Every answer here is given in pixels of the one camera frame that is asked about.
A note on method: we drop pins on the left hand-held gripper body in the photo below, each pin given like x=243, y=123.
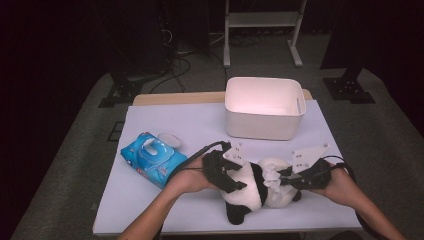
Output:
x=216, y=170

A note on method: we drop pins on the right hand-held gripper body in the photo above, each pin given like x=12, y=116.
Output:
x=316, y=176

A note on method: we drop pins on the panda plush toy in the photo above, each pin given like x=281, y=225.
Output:
x=246, y=196

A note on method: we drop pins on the white wet wipe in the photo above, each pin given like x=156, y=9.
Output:
x=272, y=176

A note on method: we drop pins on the white plastic storage bin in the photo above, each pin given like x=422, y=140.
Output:
x=263, y=123

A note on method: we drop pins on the blue wet wipes packet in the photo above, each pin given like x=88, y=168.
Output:
x=146, y=163

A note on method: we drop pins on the person's right hand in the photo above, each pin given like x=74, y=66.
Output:
x=340, y=183

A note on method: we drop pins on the person's left hand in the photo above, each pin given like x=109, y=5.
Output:
x=190, y=178

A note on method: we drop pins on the black stand base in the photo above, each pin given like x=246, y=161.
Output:
x=348, y=88
x=121, y=91

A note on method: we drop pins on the dark floor plate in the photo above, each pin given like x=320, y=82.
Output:
x=115, y=131

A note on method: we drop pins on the white metal stand frame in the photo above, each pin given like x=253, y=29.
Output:
x=263, y=19

